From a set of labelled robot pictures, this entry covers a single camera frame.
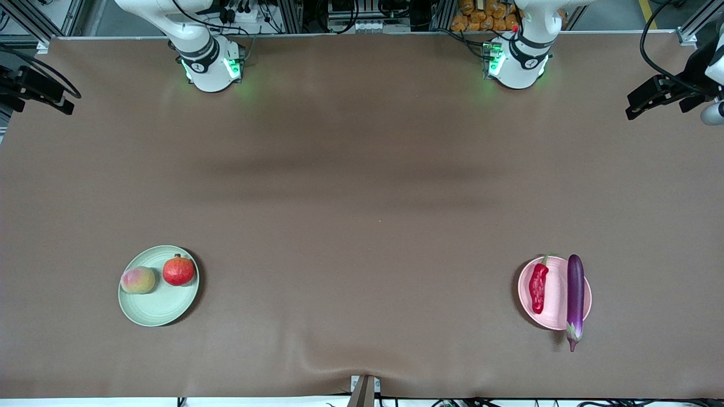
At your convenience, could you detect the brown table cloth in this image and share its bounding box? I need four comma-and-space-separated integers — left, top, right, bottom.
0, 31, 724, 400

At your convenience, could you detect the purple eggplant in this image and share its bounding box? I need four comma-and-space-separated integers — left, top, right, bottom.
566, 254, 586, 353

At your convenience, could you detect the yellow pink peach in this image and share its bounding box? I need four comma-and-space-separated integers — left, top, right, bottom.
120, 266, 157, 295

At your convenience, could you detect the red pomegranate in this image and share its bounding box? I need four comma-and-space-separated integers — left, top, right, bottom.
162, 254, 196, 287

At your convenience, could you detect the bag of orange items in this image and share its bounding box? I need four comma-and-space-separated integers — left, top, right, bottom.
451, 0, 521, 32

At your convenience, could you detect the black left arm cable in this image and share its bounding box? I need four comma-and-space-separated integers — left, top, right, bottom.
639, 0, 705, 94

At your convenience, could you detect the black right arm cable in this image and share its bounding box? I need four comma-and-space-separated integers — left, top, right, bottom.
0, 44, 83, 101

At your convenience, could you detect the red chili pepper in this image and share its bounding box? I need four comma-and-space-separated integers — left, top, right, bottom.
528, 253, 558, 315

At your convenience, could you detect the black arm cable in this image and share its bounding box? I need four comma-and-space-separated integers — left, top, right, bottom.
0, 44, 83, 101
639, 0, 705, 94

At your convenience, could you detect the pale green round plate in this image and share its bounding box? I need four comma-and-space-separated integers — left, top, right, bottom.
118, 245, 200, 328

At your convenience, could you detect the aluminium frame post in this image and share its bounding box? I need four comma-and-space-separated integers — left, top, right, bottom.
676, 0, 724, 46
0, 0, 85, 51

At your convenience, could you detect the pink round plate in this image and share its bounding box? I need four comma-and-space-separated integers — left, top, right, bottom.
518, 256, 593, 331

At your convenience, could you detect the white power strip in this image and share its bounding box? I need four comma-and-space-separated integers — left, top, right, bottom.
327, 19, 413, 33

